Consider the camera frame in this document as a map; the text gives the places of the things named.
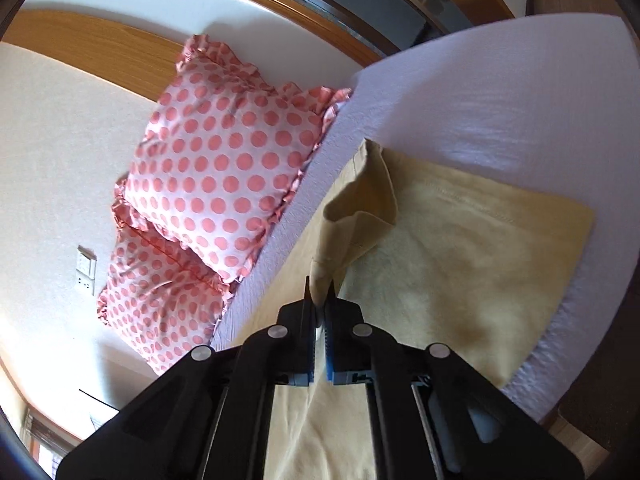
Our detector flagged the khaki pants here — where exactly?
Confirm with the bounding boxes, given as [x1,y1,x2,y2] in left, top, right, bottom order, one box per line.
[219,138,598,480]

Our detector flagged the black flat television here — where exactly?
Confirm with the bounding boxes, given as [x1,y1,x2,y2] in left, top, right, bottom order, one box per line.
[79,389,119,431]

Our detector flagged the left polka dot pillow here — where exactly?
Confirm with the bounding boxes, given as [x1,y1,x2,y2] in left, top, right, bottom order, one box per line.
[98,223,232,375]

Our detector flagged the polka dot pillow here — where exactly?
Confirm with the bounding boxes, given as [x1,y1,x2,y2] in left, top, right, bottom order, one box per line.
[98,223,232,375]
[117,35,352,284]

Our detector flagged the right polka dot pillow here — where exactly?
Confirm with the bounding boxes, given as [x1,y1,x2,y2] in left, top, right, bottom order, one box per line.
[117,35,352,284]

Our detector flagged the lavender bed sheet mattress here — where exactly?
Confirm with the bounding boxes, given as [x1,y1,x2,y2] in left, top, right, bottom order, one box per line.
[212,13,639,419]

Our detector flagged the white wall power socket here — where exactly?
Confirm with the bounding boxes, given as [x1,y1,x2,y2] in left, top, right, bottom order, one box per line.
[76,272,94,296]

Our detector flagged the white wall light switch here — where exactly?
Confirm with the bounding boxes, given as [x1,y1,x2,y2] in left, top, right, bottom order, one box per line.
[76,245,96,280]

